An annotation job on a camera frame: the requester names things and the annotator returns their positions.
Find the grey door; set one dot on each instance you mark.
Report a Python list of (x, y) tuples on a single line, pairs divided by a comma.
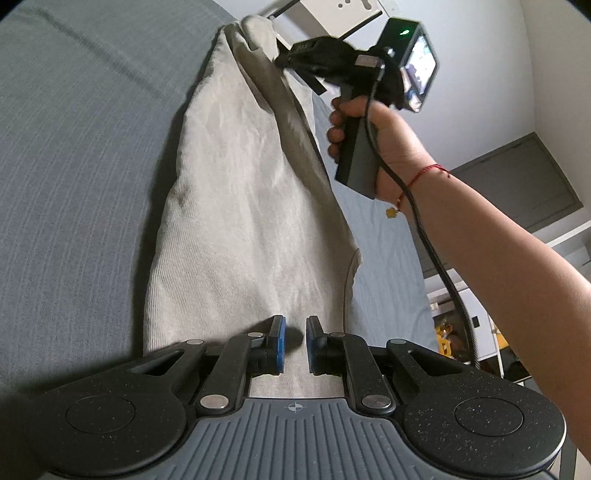
[(524, 181)]

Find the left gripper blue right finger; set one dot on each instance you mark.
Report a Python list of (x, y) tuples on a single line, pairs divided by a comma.
[(349, 357)]

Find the person's right forearm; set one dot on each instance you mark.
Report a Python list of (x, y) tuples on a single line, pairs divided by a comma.
[(538, 300)]

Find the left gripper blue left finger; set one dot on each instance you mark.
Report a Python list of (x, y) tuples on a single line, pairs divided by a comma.
[(228, 369)]

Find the person's right hand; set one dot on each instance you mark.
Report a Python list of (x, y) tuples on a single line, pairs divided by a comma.
[(398, 144)]

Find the beige t-shirt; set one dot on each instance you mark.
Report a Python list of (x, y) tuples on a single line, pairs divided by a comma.
[(251, 228)]

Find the white black wooden chair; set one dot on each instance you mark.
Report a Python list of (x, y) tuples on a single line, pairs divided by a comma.
[(339, 19)]

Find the grey bed sheet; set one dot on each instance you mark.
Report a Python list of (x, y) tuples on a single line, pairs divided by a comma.
[(93, 96)]

